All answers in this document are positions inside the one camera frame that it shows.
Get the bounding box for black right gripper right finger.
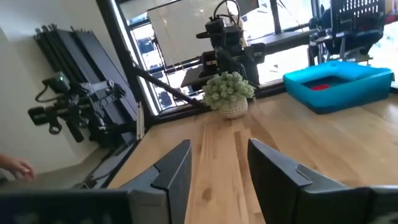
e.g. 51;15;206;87
248;138;374;224

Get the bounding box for red long block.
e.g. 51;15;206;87
309;83;332;91

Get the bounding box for blue plastic bin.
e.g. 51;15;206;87
282;60;395;115

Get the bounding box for black office chair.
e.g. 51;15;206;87
309;0;388;65

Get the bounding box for black camera rig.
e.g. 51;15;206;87
27;71;127;144

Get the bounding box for silver bracket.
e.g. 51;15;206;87
136;101;145;141

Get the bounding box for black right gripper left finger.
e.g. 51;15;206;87
119;139;192;224

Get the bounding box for white board panel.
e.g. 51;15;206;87
147;0;261;68

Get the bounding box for black leaning panels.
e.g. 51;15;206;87
32;24;139;149

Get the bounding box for person's hand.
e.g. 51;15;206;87
0;153;36;181

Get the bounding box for green plant in white pot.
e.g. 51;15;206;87
201;71;256;120

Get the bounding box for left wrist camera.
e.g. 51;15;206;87
203;17;226;40

